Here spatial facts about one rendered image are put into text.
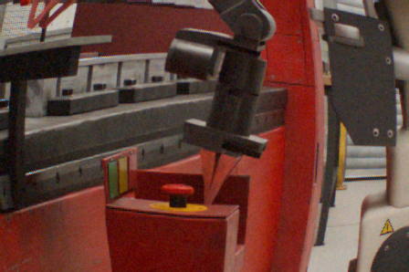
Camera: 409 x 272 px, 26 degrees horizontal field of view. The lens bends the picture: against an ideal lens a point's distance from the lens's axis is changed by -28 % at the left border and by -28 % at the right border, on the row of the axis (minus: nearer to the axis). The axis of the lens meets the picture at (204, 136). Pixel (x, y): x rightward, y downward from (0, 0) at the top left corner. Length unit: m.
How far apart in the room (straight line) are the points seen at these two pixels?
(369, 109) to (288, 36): 2.24
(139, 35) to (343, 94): 2.37
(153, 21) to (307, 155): 0.64
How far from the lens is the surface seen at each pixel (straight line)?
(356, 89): 1.13
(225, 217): 1.38
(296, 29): 3.35
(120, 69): 2.21
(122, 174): 1.49
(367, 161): 8.65
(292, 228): 3.39
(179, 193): 1.42
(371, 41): 1.13
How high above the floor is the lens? 0.97
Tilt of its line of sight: 4 degrees down
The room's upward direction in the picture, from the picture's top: 1 degrees clockwise
